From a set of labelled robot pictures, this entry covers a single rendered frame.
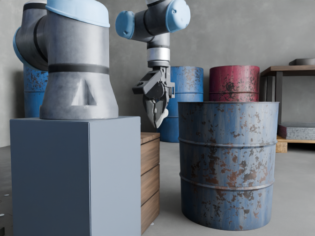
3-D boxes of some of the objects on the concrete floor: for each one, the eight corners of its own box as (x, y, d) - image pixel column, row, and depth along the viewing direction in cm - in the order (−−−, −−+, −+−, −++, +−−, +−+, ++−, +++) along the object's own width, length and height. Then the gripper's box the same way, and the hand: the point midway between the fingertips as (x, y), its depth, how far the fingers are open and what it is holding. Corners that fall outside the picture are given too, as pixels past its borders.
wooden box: (160, 213, 117) (160, 132, 115) (118, 262, 81) (117, 147, 79) (80, 202, 130) (79, 129, 128) (15, 239, 94) (11, 140, 92)
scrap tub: (266, 197, 136) (269, 101, 133) (288, 239, 95) (291, 101, 92) (183, 191, 145) (183, 101, 142) (169, 227, 104) (169, 101, 101)
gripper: (177, 63, 92) (177, 127, 93) (154, 65, 96) (154, 125, 97) (165, 60, 84) (165, 129, 86) (140, 62, 89) (141, 128, 90)
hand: (155, 124), depth 89 cm, fingers closed
